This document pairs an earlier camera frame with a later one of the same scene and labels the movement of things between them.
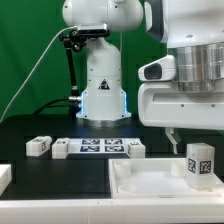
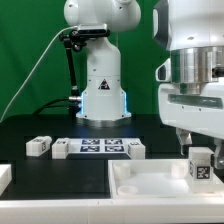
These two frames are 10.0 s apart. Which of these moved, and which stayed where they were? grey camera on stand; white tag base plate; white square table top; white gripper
Moved: white gripper
Stayed: white square table top; white tag base plate; grey camera on stand
